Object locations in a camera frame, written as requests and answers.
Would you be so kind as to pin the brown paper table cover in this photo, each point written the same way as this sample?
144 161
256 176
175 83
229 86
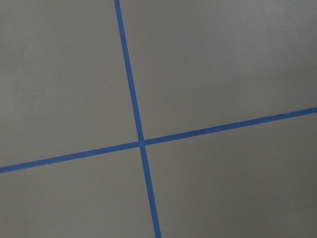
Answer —
195 64

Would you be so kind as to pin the blue tape grid lines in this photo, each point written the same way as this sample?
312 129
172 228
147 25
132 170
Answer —
79 162

